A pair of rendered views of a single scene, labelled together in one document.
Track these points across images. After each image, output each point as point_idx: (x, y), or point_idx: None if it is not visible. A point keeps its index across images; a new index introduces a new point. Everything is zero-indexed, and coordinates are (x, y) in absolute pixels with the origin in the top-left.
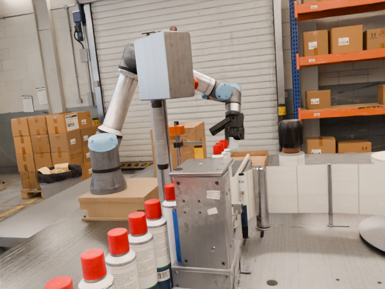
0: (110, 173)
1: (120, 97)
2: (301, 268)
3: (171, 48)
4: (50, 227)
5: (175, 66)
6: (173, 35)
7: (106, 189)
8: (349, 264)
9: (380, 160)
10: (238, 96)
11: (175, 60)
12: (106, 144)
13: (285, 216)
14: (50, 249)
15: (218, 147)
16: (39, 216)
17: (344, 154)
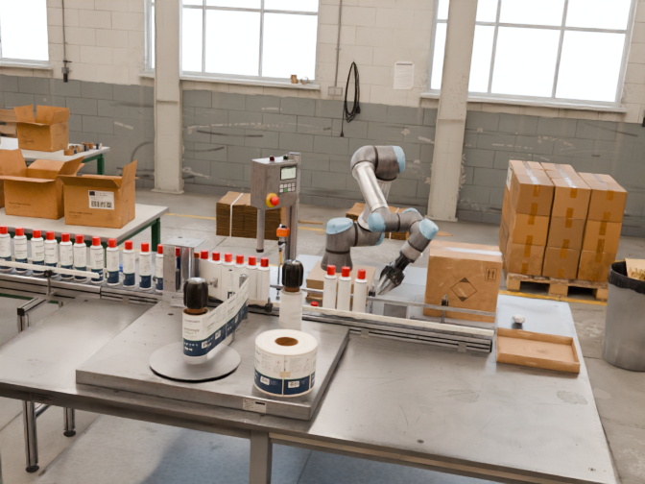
0: (327, 253)
1: None
2: (179, 322)
3: (253, 172)
4: (304, 272)
5: (254, 185)
6: (255, 164)
7: (321, 263)
8: (177, 333)
9: (278, 329)
10: (416, 236)
11: (254, 181)
12: (328, 228)
13: (261, 329)
14: None
15: (327, 267)
16: None
17: (586, 435)
